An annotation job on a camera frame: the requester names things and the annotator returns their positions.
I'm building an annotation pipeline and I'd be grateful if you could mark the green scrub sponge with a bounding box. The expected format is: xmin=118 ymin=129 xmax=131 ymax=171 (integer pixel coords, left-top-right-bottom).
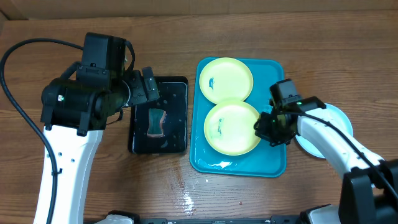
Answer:
xmin=147 ymin=108 xmax=167 ymax=138

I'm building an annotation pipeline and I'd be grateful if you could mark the light blue plate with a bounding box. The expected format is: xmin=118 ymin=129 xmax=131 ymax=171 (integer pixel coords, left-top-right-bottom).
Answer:
xmin=295 ymin=103 xmax=354 ymax=159

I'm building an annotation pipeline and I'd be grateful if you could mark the yellow-green plate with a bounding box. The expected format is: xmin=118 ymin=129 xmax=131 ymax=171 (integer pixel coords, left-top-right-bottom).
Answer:
xmin=199 ymin=57 xmax=254 ymax=104
xmin=204 ymin=101 xmax=261 ymax=156

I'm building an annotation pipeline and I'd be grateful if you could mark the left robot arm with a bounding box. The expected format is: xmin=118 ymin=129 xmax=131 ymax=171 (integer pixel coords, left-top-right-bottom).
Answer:
xmin=34 ymin=32 xmax=159 ymax=223

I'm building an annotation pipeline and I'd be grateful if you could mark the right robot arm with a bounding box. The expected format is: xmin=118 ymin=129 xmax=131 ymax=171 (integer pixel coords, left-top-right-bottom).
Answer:
xmin=254 ymin=79 xmax=397 ymax=224

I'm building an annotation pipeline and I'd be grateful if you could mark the black water tray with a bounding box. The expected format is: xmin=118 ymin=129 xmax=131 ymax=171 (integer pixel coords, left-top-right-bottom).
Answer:
xmin=127 ymin=76 xmax=188 ymax=154

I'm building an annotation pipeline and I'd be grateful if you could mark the teal plastic tray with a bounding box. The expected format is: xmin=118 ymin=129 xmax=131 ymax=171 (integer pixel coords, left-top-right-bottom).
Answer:
xmin=190 ymin=57 xmax=287 ymax=177

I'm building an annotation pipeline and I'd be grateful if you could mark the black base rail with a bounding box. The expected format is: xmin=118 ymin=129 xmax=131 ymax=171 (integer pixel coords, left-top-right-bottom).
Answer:
xmin=81 ymin=214 xmax=302 ymax=224

